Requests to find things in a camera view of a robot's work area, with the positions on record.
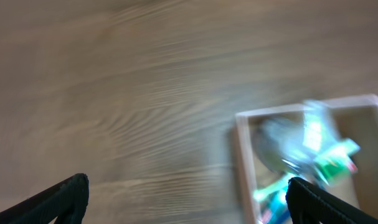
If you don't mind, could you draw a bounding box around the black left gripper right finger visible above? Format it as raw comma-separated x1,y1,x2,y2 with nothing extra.
286,177,378,224

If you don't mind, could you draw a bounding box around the Colgate toothpaste tube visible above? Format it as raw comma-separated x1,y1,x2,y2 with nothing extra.
260,189,290,224

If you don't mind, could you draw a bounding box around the green soap bar package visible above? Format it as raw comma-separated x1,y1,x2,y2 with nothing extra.
314,139,361,185

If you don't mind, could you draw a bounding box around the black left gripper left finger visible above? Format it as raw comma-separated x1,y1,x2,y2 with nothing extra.
0,173,89,224

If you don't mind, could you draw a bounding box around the white cardboard box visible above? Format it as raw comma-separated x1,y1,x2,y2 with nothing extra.
236,95,378,223

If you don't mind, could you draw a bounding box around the green Colgate toothbrush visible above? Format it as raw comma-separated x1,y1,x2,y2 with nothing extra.
253,100,338,201

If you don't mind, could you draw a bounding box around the clear soap pump bottle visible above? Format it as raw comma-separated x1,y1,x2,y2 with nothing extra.
252,116,309,174

